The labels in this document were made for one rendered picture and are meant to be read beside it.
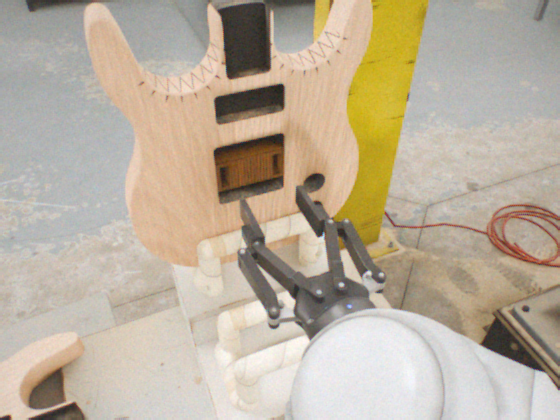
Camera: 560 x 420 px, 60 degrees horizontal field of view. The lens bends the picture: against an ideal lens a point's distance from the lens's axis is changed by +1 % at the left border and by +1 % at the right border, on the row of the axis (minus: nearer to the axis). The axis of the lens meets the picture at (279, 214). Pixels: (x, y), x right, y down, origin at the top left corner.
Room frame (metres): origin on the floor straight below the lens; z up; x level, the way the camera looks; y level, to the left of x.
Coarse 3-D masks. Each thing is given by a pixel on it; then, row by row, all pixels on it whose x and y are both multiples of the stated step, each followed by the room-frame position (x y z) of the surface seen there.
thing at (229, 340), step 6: (222, 330) 0.39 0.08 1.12; (234, 330) 0.40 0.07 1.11; (222, 336) 0.39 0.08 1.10; (228, 336) 0.39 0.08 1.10; (234, 336) 0.40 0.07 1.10; (222, 342) 0.40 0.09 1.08; (228, 342) 0.39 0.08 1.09; (234, 342) 0.40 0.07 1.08; (222, 348) 0.40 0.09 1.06; (228, 348) 0.39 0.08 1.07; (234, 348) 0.40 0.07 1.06; (240, 348) 0.41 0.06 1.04; (240, 354) 0.40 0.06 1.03
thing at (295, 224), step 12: (288, 216) 0.54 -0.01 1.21; (300, 216) 0.54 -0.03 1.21; (264, 228) 0.51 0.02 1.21; (276, 228) 0.51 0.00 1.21; (288, 228) 0.52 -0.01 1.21; (300, 228) 0.52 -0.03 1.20; (204, 240) 0.49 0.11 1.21; (216, 240) 0.49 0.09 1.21; (228, 240) 0.49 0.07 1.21; (240, 240) 0.49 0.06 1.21; (276, 240) 0.51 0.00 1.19; (204, 252) 0.47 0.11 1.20; (216, 252) 0.47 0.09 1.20; (228, 252) 0.48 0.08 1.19
